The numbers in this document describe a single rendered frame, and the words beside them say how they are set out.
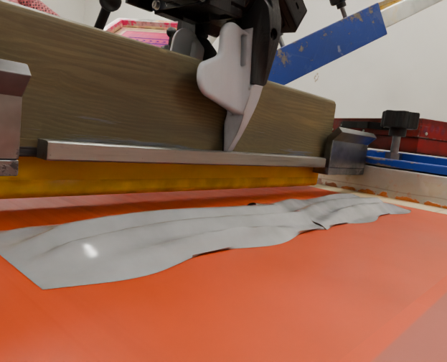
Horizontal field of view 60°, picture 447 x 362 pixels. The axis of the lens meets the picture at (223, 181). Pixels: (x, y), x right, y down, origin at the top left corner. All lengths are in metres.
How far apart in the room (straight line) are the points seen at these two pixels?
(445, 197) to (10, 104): 0.43
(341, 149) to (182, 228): 0.30
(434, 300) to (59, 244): 0.15
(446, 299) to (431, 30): 2.27
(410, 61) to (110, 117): 2.23
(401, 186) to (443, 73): 1.86
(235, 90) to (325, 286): 0.17
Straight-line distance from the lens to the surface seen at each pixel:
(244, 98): 0.29
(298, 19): 0.39
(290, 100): 0.38
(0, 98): 0.21
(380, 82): 2.43
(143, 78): 0.26
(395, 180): 0.51
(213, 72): 0.28
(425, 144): 1.15
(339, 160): 0.46
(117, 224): 0.19
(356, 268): 0.19
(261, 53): 0.30
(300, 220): 0.26
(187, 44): 0.34
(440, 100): 2.32
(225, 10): 0.29
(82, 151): 0.22
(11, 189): 0.24
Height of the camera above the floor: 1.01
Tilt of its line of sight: 7 degrees down
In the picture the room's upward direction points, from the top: 7 degrees clockwise
